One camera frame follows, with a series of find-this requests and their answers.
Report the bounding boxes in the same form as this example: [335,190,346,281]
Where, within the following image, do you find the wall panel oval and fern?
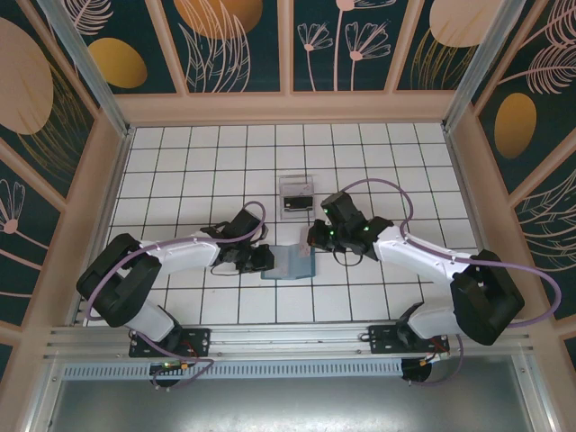
[470,0,576,197]

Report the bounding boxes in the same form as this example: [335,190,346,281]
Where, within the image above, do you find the wall panel pink flowers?
[287,0,424,95]

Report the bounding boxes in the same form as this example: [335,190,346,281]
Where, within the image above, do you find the red and black wires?
[177,339,202,373]
[420,335,451,366]

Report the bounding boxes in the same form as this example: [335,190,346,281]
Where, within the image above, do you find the slotted grey cable duct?
[60,358,405,380]

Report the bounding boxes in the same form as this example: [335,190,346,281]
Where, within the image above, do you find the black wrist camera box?
[319,190,362,226]
[224,207,271,244]

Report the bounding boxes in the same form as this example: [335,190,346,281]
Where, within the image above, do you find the small clear plastic box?
[277,175,315,221]

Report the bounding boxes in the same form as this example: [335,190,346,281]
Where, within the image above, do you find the wall panel single flower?
[0,137,64,328]

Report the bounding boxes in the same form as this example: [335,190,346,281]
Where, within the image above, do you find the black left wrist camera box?
[224,207,271,244]

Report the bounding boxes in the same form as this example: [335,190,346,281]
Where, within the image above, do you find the aluminium table edge rail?
[70,128,135,328]
[443,128,505,319]

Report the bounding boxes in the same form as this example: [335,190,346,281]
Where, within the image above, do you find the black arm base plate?
[367,323,451,356]
[129,328,212,359]

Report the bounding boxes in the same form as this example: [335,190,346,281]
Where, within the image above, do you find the black card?
[282,194,312,212]

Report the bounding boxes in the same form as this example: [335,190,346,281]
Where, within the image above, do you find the wall panel pale circle stems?
[394,0,512,94]

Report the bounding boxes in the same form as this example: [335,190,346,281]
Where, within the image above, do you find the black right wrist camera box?
[319,190,362,226]

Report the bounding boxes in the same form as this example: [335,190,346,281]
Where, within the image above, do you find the wall panel large pale oval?
[0,0,103,206]

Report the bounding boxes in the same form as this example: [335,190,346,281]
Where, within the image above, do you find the grey metal sheet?
[26,355,557,432]

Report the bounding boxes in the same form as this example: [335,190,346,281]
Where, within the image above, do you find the wall panel small yellow oval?
[67,0,189,96]

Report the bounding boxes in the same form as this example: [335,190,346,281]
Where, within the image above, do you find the wall panel orange circle leaves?
[160,0,292,95]

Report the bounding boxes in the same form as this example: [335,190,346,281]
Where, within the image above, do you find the aluminium frame post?
[442,0,519,132]
[37,0,134,139]

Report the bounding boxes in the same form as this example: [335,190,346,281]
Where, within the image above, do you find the purple cable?
[341,178,563,387]
[83,201,267,392]

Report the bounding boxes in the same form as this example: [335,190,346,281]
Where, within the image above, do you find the wall panel pink leaves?
[510,168,576,323]

